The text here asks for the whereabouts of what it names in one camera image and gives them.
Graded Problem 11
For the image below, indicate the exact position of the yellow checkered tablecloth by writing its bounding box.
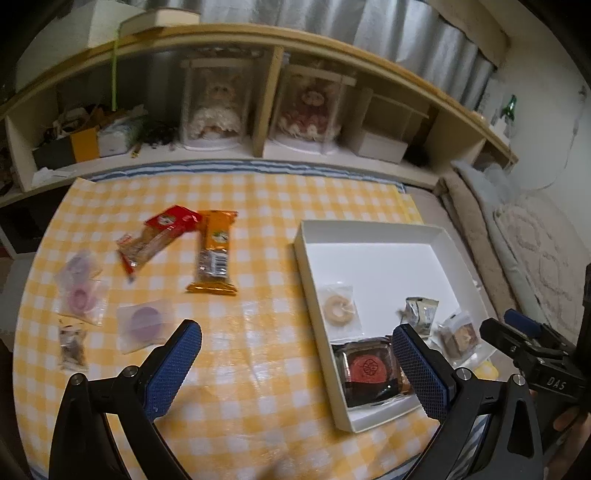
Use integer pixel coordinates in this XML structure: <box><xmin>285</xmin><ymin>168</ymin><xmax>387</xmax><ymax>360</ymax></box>
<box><xmin>12</xmin><ymin>172</ymin><xmax>498</xmax><ymax>480</ymax></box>

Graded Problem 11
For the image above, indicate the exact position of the dark red mooncake pack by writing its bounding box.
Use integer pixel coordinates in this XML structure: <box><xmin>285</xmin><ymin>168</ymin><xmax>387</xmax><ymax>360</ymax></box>
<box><xmin>332</xmin><ymin>336</ymin><xmax>412</xmax><ymax>409</ymax></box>

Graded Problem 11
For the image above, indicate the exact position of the cream barcode snack packet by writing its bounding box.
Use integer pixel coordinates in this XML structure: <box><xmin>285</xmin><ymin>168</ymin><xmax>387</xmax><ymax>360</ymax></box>
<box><xmin>401</xmin><ymin>297</ymin><xmax>439</xmax><ymax>338</ymax></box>

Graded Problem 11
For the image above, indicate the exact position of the white storage box on shelf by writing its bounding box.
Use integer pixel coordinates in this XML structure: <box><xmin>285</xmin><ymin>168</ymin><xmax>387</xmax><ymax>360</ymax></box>
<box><xmin>351</xmin><ymin>129</ymin><xmax>408</xmax><ymax>164</ymax></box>

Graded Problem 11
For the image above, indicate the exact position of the beige folded blanket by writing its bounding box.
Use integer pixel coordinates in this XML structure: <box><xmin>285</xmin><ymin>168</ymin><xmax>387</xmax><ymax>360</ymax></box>
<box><xmin>436</xmin><ymin>170</ymin><xmax>518</xmax><ymax>321</ymax></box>

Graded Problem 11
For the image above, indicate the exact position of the green strap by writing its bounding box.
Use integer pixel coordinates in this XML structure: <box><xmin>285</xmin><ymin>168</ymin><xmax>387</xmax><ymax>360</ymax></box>
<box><xmin>109</xmin><ymin>38</ymin><xmax>120</xmax><ymax>112</ymax></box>

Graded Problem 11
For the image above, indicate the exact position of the wooden headboard shelf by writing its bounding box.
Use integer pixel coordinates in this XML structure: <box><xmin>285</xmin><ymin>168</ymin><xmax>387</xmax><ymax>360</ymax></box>
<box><xmin>1</xmin><ymin>24</ymin><xmax>518</xmax><ymax>205</ymax></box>

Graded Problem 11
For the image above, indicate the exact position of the clear wrapped beige pastry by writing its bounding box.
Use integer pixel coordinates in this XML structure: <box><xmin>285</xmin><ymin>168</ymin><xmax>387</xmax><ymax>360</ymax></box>
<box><xmin>439</xmin><ymin>311</ymin><xmax>479</xmax><ymax>362</ymax></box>

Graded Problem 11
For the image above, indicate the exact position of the cream embroidered pillow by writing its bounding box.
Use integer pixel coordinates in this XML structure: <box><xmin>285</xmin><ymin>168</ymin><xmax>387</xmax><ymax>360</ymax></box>
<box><xmin>494</xmin><ymin>193</ymin><xmax>590</xmax><ymax>343</ymax></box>

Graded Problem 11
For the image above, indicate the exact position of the white tissue pack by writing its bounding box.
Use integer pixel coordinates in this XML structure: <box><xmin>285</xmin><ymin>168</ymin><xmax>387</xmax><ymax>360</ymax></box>
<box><xmin>97</xmin><ymin>116</ymin><xmax>146</xmax><ymax>158</ymax></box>

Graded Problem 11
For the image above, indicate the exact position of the green bottle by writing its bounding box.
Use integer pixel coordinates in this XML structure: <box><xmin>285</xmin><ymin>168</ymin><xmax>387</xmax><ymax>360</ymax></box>
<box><xmin>500</xmin><ymin>94</ymin><xmax>517</xmax><ymax>124</ymax></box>

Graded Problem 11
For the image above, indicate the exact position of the purple round cookie bag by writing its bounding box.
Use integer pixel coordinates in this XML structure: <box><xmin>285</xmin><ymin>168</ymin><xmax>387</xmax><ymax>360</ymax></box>
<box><xmin>116</xmin><ymin>300</ymin><xmax>175</xmax><ymax>354</ymax></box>

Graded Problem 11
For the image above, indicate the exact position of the orange box on shelf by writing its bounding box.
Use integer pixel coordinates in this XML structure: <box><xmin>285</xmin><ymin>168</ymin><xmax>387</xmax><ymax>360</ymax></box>
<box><xmin>69</xmin><ymin>127</ymin><xmax>100</xmax><ymax>163</ymax></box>

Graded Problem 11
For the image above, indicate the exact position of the cream dress doll in case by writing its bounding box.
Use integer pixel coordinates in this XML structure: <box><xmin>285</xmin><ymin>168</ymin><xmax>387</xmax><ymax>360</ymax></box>
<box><xmin>179</xmin><ymin>58</ymin><xmax>254</xmax><ymax>151</ymax></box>

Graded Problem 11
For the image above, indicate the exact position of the person's right hand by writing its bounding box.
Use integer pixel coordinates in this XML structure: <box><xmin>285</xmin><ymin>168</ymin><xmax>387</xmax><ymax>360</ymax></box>
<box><xmin>530</xmin><ymin>390</ymin><xmax>590</xmax><ymax>479</ymax></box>

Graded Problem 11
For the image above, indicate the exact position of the small brown snack bag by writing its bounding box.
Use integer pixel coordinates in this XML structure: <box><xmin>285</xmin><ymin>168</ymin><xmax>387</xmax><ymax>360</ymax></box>
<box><xmin>58</xmin><ymin>324</ymin><xmax>88</xmax><ymax>372</ymax></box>

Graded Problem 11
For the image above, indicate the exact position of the orange snack bar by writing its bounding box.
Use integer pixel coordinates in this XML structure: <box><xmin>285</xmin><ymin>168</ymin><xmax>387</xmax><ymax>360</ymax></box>
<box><xmin>185</xmin><ymin>210</ymin><xmax>238</xmax><ymax>296</ymax></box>

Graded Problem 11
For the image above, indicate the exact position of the white shallow cardboard box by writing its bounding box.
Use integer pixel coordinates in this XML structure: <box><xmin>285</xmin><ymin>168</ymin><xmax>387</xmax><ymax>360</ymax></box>
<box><xmin>294</xmin><ymin>220</ymin><xmax>492</xmax><ymax>433</ymax></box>

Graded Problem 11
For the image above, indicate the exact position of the red cracker pack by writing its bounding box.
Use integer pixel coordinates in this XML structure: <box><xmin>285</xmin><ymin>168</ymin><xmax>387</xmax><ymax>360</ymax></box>
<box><xmin>116</xmin><ymin>205</ymin><xmax>202</xmax><ymax>280</ymax></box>

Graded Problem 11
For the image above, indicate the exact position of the pink ring cookie bag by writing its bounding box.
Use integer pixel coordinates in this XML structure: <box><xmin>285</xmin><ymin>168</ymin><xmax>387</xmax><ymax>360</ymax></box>
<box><xmin>56</xmin><ymin>279</ymin><xmax>108</xmax><ymax>326</ymax></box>
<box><xmin>54</xmin><ymin>249</ymin><xmax>101</xmax><ymax>290</ymax></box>

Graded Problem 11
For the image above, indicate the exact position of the light blue folded blanket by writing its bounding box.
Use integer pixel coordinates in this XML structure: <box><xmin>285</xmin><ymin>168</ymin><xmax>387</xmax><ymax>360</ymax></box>
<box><xmin>452</xmin><ymin>160</ymin><xmax>548</xmax><ymax>324</ymax></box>

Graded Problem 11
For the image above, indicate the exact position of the beige ring cookie bag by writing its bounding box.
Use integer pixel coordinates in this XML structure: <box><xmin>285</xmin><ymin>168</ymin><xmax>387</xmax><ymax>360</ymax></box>
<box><xmin>318</xmin><ymin>282</ymin><xmax>363</xmax><ymax>342</ymax></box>

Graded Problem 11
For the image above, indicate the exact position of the red dress doll in case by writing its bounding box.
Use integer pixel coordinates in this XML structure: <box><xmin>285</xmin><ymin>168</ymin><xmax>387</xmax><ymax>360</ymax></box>
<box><xmin>270</xmin><ymin>64</ymin><xmax>356</xmax><ymax>155</ymax></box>

